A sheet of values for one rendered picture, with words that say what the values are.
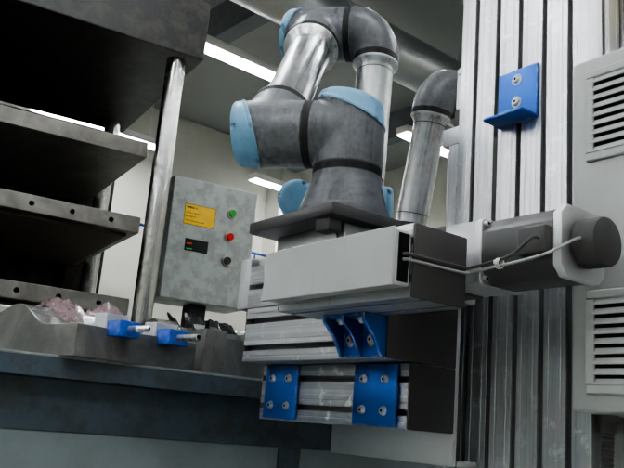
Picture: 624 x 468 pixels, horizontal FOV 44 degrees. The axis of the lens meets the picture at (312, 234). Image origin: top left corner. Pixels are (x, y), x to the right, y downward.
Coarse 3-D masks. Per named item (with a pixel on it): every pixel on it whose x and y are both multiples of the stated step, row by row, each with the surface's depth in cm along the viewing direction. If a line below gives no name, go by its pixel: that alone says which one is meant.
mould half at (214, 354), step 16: (160, 320) 182; (208, 336) 155; (224, 336) 157; (208, 352) 155; (224, 352) 157; (240, 352) 158; (208, 368) 154; (224, 368) 156; (240, 368) 158; (256, 368) 160
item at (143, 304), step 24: (168, 72) 244; (168, 96) 242; (168, 120) 240; (168, 144) 238; (168, 168) 237; (168, 192) 238; (144, 240) 231; (96, 264) 290; (144, 264) 229; (144, 288) 227; (144, 312) 226
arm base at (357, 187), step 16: (336, 160) 125; (352, 160) 125; (320, 176) 126; (336, 176) 124; (352, 176) 124; (368, 176) 125; (320, 192) 124; (336, 192) 123; (352, 192) 123; (368, 192) 124; (304, 208) 125; (368, 208) 122; (384, 208) 125
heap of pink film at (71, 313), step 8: (40, 304) 152; (48, 304) 151; (56, 304) 149; (64, 304) 151; (72, 304) 153; (104, 304) 162; (56, 312) 148; (64, 312) 149; (72, 312) 149; (80, 312) 151; (88, 312) 160; (96, 312) 159; (104, 312) 158; (112, 312) 157; (120, 312) 162; (72, 320) 147; (80, 320) 147
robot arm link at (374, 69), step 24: (360, 24) 160; (384, 24) 162; (360, 48) 160; (384, 48) 159; (360, 72) 160; (384, 72) 158; (384, 96) 157; (384, 144) 154; (384, 168) 154; (384, 192) 149
